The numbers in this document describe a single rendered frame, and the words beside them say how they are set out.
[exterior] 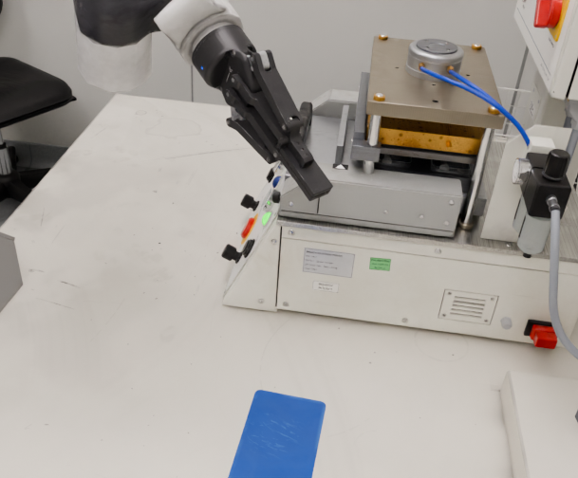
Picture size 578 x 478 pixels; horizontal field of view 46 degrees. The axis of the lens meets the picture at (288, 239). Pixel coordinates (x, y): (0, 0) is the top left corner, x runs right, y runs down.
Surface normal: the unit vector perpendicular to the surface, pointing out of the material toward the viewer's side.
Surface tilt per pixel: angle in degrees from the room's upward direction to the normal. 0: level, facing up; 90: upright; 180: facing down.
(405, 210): 90
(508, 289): 90
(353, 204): 90
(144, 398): 0
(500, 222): 90
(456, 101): 0
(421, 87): 0
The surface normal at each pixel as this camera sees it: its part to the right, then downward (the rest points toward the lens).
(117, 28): 0.19, 0.87
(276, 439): 0.06, -0.82
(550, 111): -0.14, 0.56
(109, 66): -0.07, 0.86
